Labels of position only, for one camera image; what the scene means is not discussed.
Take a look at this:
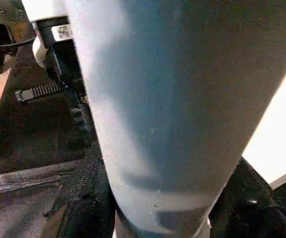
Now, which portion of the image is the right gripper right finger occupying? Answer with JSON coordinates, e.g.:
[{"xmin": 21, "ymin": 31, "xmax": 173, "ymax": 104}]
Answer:
[{"xmin": 208, "ymin": 158, "xmax": 286, "ymax": 238}]

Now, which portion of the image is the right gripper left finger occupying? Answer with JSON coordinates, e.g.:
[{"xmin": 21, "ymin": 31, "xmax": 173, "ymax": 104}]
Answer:
[{"xmin": 41, "ymin": 144, "xmax": 116, "ymax": 238}]

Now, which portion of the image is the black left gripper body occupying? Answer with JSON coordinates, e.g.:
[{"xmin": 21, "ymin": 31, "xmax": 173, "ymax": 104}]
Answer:
[{"xmin": 37, "ymin": 17, "xmax": 86, "ymax": 97}]

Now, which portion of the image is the white plastic table top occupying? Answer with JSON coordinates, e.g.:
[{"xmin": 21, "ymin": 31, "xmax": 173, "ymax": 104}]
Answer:
[{"xmin": 241, "ymin": 46, "xmax": 286, "ymax": 190}]

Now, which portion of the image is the white plastic table leg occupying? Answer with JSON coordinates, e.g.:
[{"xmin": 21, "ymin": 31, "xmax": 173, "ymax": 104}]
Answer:
[{"xmin": 65, "ymin": 0, "xmax": 286, "ymax": 238}]

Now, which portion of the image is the black work mat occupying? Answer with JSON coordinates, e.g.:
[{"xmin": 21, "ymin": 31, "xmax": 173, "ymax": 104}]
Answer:
[{"xmin": 0, "ymin": 44, "xmax": 109, "ymax": 238}]

